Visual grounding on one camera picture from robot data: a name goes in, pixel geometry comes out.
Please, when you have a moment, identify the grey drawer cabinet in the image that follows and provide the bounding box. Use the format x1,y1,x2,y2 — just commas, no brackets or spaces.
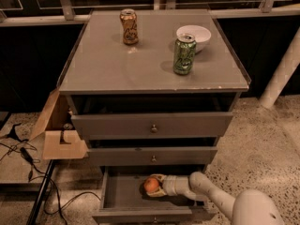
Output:
56,8,252,225

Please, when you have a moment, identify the white bowl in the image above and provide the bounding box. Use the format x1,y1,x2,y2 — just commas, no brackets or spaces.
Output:
176,25,211,53

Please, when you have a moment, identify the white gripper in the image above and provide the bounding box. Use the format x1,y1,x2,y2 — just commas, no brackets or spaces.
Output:
147,173,180,198

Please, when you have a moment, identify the orange soda can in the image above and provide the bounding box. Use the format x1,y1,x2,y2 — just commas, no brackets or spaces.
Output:
120,8,139,45

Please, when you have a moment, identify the orange fruit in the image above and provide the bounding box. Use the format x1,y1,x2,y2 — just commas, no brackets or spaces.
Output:
143,177,159,193

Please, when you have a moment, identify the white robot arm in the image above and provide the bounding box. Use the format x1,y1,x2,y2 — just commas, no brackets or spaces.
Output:
143,29,300,225

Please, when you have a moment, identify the grey drawer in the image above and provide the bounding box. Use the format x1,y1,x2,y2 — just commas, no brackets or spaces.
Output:
93,165,216,225
71,112,233,140
87,146,218,166

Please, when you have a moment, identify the open cardboard box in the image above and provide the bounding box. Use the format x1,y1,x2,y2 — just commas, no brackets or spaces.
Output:
29,88,87,159

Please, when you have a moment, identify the grey middle drawer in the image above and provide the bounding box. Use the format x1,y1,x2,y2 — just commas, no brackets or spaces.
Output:
87,146,218,166

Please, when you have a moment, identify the green soda can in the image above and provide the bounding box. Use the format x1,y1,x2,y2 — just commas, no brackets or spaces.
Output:
173,33,196,75

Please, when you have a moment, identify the metal window railing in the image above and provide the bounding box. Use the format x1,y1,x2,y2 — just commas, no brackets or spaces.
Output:
0,0,300,26

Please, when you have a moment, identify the black cable on floor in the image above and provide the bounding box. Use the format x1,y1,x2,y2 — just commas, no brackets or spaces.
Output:
0,141,102,225

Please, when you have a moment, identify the grey top drawer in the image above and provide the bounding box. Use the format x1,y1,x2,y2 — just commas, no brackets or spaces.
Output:
71,112,233,140

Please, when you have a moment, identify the grey bottom drawer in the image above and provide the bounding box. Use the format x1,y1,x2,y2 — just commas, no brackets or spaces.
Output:
93,165,216,225

